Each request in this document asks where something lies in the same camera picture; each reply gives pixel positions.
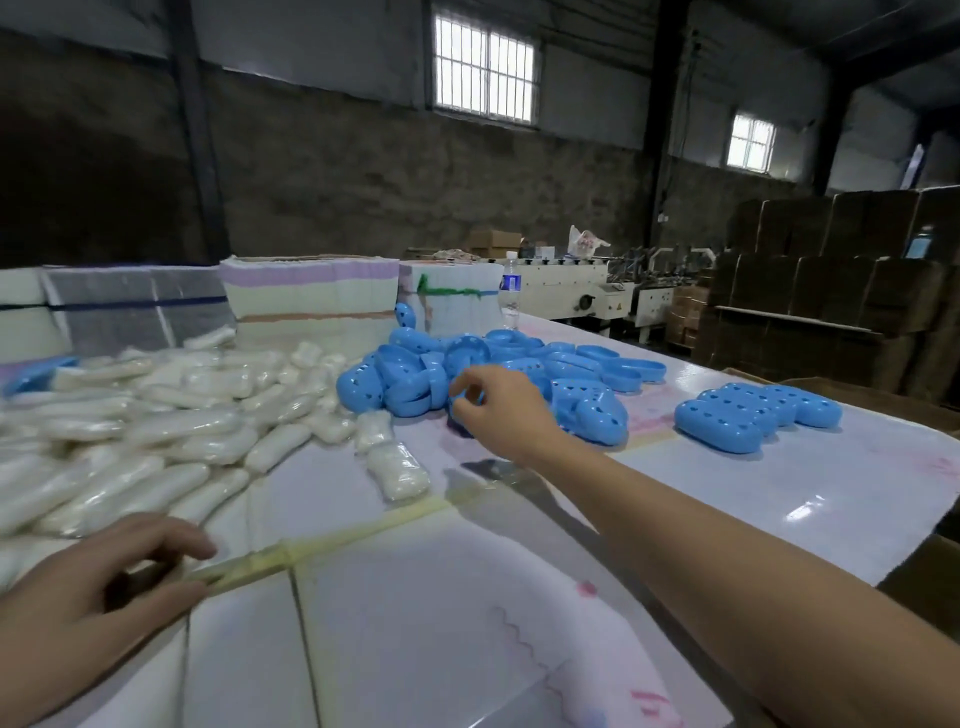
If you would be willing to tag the white workshop machine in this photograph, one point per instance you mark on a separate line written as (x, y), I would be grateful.
(570, 292)

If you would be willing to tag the person's right hand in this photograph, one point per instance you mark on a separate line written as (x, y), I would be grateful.
(517, 412)

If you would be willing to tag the stacks of brown carton boxes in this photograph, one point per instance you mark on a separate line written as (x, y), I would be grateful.
(840, 292)

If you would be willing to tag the dark metal pillar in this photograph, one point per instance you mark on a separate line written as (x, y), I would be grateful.
(199, 135)
(666, 112)
(832, 127)

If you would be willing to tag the person's right forearm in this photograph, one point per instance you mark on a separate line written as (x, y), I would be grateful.
(750, 585)

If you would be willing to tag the blue oval plastic lid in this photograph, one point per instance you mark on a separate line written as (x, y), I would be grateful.
(405, 315)
(37, 375)

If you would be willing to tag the white plastic bag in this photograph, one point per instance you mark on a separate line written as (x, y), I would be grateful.
(587, 241)

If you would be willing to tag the row of stacked flat cartons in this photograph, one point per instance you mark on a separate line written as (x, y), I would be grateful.
(22, 315)

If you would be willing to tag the person's left hand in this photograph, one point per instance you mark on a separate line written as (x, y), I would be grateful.
(67, 630)

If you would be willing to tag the clear water bottle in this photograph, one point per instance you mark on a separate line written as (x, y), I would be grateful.
(511, 292)

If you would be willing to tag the white carton stack, pink stripe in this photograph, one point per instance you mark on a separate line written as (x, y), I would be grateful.
(307, 300)

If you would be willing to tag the small barred window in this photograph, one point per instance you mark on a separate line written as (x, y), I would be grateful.
(750, 142)

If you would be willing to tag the row of blue boxes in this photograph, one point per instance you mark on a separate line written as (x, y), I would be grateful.
(750, 416)

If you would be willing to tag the pile of white soaps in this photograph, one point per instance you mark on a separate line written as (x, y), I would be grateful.
(150, 427)

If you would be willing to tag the pile of blue plastic lids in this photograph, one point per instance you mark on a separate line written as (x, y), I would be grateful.
(570, 390)

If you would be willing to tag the silver sheet bundle, blue band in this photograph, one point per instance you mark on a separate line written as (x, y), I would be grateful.
(135, 307)

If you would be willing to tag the white sheet stack, green mark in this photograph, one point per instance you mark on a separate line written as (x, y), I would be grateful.
(450, 307)

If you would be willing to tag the brown cardboard box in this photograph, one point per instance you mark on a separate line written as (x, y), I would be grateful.
(495, 241)

